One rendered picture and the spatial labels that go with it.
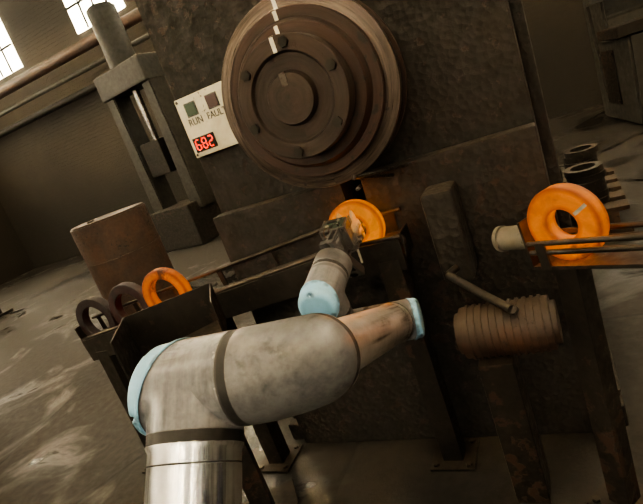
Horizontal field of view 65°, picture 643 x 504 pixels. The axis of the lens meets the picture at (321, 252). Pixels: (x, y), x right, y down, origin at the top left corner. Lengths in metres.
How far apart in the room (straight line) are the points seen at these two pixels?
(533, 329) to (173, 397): 0.80
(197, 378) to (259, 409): 0.08
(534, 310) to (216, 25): 1.11
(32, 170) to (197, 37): 10.25
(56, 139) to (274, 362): 10.53
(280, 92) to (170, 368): 0.76
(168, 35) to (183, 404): 1.24
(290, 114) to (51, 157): 10.15
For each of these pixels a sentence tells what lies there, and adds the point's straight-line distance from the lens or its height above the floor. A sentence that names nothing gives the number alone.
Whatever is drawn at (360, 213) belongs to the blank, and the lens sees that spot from 1.34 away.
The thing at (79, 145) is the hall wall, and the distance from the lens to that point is 10.64.
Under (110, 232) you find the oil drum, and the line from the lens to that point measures 3.96.
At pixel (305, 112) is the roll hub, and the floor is 1.08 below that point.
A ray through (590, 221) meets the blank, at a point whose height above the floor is 0.71.
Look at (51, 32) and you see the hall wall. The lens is 10.59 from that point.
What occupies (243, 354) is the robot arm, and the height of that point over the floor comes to 0.85.
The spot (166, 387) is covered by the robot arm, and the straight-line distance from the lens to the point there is 0.63.
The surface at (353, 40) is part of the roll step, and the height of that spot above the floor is 1.19.
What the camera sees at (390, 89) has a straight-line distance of 1.23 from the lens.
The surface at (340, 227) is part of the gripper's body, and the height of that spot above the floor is 0.80.
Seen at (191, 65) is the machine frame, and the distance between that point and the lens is 1.63.
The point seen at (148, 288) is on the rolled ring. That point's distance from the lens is 1.79.
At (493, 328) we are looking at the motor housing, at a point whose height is 0.50.
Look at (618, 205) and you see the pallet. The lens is 2.94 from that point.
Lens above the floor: 1.07
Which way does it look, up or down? 15 degrees down
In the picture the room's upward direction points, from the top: 20 degrees counter-clockwise
